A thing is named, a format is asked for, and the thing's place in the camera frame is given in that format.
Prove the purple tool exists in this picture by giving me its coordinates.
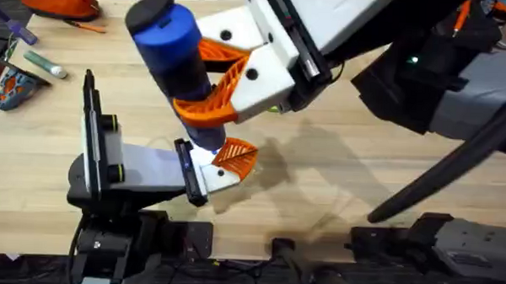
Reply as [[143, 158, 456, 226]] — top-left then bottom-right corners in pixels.
[[0, 4, 40, 46]]

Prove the wrist plate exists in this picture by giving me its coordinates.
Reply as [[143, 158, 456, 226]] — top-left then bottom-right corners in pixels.
[[325, 0, 468, 78], [78, 67, 109, 201]]

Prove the orange pen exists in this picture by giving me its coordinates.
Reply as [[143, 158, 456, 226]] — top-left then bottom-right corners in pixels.
[[62, 19, 108, 35]]

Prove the orange soft bag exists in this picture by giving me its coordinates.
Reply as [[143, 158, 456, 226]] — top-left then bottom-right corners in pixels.
[[8, 0, 102, 23]]

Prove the green and white tube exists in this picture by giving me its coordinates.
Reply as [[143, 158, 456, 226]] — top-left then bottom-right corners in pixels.
[[22, 50, 70, 80]]

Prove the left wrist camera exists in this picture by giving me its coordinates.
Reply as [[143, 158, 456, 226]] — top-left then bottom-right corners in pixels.
[[95, 113, 129, 185]]

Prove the left wrist plate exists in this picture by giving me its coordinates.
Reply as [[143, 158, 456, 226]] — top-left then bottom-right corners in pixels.
[[78, 67, 109, 201]]

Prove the blue electric screwdriver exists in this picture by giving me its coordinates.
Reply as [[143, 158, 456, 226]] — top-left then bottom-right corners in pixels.
[[121, 0, 233, 153]]

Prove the orange handled tool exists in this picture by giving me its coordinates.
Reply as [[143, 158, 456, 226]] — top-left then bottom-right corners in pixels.
[[451, 0, 473, 39]]

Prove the blue and orange tool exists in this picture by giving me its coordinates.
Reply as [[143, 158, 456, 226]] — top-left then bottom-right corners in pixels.
[[0, 68, 40, 113]]

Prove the right wrist plate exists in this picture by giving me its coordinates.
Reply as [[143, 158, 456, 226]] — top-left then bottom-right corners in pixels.
[[325, 0, 468, 78]]

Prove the black rail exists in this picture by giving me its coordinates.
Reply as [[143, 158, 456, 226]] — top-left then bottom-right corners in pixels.
[[0, 250, 506, 284]]

